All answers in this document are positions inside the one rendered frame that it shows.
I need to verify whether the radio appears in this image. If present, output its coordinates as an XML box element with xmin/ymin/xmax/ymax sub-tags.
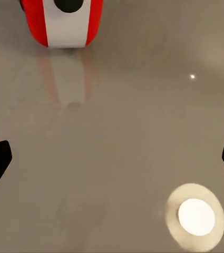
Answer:
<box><xmin>20</xmin><ymin>0</ymin><xmax>103</xmax><ymax>48</ymax></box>

